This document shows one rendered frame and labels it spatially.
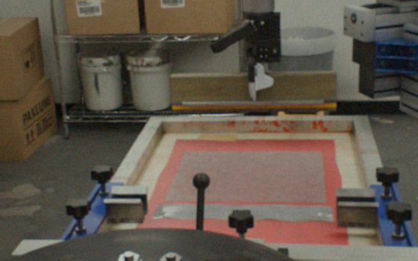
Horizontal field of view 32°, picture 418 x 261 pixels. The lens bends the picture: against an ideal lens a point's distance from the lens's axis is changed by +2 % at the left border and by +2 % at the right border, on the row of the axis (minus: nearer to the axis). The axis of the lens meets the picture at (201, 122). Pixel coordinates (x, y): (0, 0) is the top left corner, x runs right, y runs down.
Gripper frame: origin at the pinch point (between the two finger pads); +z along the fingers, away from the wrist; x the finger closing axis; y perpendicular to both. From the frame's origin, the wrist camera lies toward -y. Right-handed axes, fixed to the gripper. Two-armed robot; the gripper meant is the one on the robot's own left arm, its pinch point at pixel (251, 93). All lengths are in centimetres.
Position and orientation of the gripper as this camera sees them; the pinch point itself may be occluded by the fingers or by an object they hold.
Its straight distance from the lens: 178.8
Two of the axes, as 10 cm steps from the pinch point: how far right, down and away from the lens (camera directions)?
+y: 9.9, -0.1, -1.3
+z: 0.5, 9.5, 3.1
